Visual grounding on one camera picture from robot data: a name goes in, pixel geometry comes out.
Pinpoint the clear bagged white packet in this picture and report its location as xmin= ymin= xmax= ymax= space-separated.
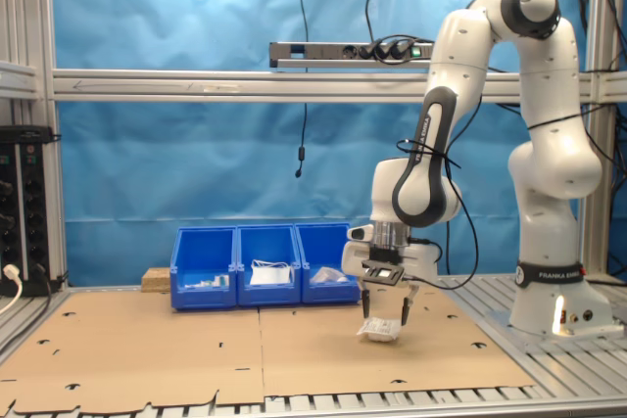
xmin=309 ymin=265 xmax=350 ymax=286

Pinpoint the black plug with cable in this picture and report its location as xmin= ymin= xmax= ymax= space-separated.
xmin=0 ymin=263 xmax=56 ymax=350

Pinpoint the wooden block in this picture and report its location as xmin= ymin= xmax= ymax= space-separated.
xmin=141 ymin=267 xmax=173 ymax=294

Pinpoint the long aluminium cross beam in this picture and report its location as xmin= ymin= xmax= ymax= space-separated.
xmin=51 ymin=69 xmax=597 ymax=105

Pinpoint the hanging black cable with ferrite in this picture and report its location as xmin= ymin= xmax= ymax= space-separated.
xmin=293 ymin=0 xmax=311 ymax=179

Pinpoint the short aluminium side beam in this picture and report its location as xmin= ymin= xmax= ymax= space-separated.
xmin=0 ymin=60 xmax=40 ymax=100

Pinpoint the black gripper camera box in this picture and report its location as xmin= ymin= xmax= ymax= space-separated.
xmin=361 ymin=246 xmax=407 ymax=287

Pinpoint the brown cardboard sheet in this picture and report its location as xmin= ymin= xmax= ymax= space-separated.
xmin=258 ymin=278 xmax=538 ymax=397
xmin=0 ymin=288 xmax=266 ymax=415

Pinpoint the white face mask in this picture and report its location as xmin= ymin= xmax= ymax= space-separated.
xmin=249 ymin=259 xmax=295 ymax=287

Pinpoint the blue bin with small packets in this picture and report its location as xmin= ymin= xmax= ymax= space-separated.
xmin=169 ymin=226 xmax=240 ymax=310

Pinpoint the white plug with cable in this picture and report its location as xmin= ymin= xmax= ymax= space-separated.
xmin=0 ymin=263 xmax=24 ymax=316

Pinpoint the wide aluminium frame post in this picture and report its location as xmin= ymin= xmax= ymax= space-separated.
xmin=0 ymin=0 xmax=69 ymax=288

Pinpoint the blue bin with masks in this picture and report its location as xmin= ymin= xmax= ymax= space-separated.
xmin=236 ymin=224 xmax=301 ymax=306

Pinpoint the black socket tower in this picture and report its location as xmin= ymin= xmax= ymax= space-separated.
xmin=0 ymin=124 xmax=63 ymax=298

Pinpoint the black camera cable on arm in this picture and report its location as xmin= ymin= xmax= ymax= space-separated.
xmin=396 ymin=136 xmax=481 ymax=290

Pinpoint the silver power strip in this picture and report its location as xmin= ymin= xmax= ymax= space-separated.
xmin=268 ymin=40 xmax=435 ymax=70

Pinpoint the blue bin with clear bags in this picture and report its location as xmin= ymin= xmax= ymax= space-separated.
xmin=293 ymin=222 xmax=364 ymax=305

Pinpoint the white printed medical packet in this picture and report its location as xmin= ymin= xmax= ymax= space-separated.
xmin=356 ymin=316 xmax=401 ymax=344

